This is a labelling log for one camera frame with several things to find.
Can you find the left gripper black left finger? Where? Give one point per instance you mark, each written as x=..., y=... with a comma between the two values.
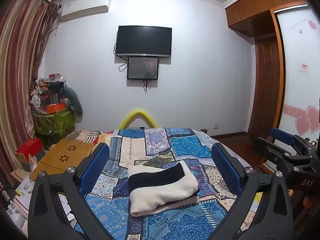
x=46, y=217

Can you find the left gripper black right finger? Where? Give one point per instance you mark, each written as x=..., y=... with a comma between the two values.
x=273, y=218

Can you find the white and navy knit sweater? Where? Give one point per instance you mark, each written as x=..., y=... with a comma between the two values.
x=155, y=190

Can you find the pile of papers and books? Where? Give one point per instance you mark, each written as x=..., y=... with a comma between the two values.
x=18, y=208

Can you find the white sliding wardrobe door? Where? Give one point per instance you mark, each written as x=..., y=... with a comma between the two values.
x=299, y=29

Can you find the wooden lap desk board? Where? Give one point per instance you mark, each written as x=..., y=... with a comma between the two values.
x=64, y=154

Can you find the brown wooden door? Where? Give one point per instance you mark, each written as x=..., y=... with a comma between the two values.
x=266, y=87

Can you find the blue patchwork bed quilt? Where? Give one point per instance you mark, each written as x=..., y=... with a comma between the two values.
x=159, y=148

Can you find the red box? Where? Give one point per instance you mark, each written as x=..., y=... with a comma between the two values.
x=32, y=148

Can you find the green fabric storage bin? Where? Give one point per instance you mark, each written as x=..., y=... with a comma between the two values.
x=51, y=128

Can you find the orange box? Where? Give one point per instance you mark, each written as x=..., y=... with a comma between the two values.
x=53, y=108

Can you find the grey plush toy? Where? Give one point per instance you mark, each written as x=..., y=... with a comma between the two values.
x=71, y=95

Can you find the clutter pile on bin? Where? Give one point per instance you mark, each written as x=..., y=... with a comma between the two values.
x=46, y=92

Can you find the yellow curved foam tube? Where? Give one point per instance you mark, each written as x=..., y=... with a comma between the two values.
x=138, y=114

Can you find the brown wooden wardrobe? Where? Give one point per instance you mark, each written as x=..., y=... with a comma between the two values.
x=253, y=17

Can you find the striped red gold curtain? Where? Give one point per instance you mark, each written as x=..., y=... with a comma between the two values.
x=25, y=30

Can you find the white air conditioner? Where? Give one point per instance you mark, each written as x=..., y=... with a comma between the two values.
x=82, y=8

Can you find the small black wall monitor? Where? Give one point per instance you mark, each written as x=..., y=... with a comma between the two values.
x=142, y=68

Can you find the wall mounted black television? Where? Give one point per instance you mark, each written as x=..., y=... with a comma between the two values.
x=138, y=40

